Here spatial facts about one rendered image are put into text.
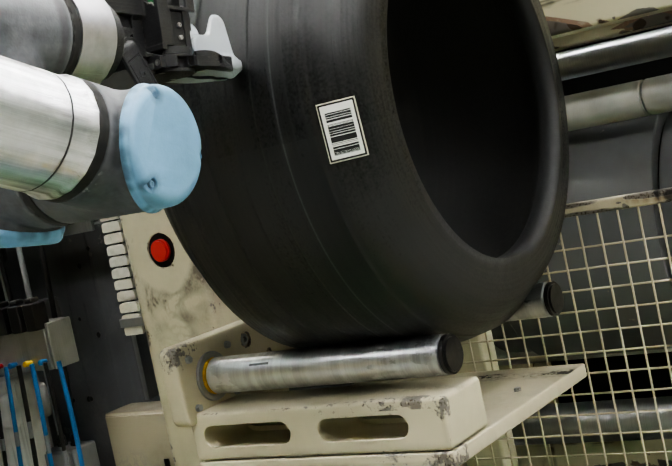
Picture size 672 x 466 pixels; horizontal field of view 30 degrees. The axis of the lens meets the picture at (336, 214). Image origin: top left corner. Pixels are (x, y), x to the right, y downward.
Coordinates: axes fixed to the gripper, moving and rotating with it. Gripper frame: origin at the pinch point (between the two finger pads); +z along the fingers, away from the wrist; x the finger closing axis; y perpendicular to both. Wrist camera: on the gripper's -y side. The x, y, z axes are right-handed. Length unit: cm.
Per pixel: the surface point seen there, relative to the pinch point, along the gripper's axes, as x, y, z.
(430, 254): -11.7, -20.9, 14.0
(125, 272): 42, -17, 24
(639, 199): -16, -18, 64
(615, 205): -13, -18, 64
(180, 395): 25.1, -33.3, 13.3
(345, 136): -10.4, -8.2, 3.2
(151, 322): 38, -25, 24
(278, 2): -5.3, 6.4, 2.4
